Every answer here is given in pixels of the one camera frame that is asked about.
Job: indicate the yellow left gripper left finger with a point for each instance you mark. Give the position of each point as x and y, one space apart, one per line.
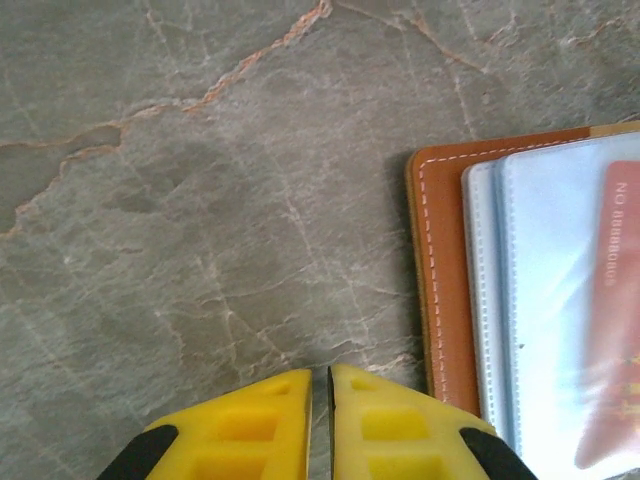
240 430

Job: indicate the red card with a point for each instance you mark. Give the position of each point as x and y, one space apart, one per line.
620 310

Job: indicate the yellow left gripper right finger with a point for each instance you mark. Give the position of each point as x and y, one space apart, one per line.
400 430

